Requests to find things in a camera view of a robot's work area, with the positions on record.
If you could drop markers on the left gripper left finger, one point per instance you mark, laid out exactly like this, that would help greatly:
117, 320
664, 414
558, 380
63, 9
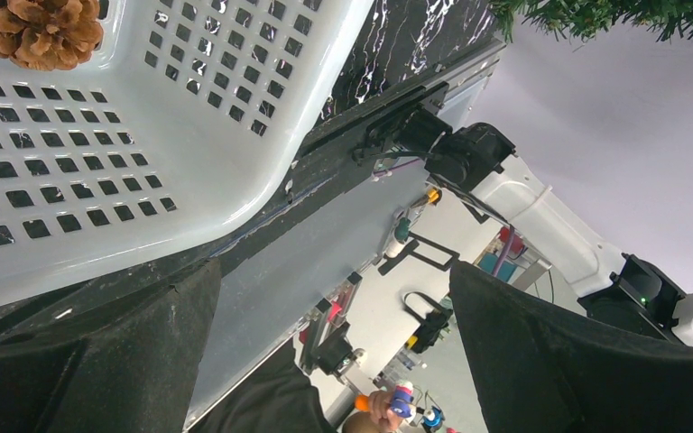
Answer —
128, 366

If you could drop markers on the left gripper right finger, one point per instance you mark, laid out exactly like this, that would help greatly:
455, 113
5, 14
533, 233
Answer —
540, 368

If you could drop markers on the small green christmas tree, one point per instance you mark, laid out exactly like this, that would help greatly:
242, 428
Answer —
585, 19

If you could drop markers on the white plastic basket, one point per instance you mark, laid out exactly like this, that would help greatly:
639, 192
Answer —
176, 132

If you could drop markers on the brown pine cone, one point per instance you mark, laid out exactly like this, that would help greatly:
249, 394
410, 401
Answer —
49, 35

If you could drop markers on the aluminium frame rail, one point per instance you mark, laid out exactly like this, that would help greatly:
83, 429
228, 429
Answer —
466, 76

